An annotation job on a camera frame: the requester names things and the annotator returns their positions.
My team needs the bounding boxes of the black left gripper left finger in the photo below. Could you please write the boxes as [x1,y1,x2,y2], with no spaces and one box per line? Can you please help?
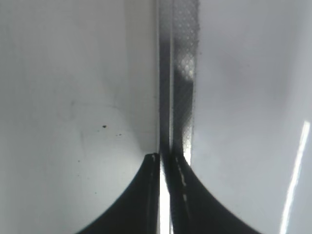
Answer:
[79,153,160,234]

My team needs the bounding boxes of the white whiteboard with aluminium frame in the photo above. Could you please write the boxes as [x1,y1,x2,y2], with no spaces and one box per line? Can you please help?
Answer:
[156,0,312,234]

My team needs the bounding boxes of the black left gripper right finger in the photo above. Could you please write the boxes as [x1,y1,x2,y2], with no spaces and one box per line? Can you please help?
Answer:
[161,145,260,234]

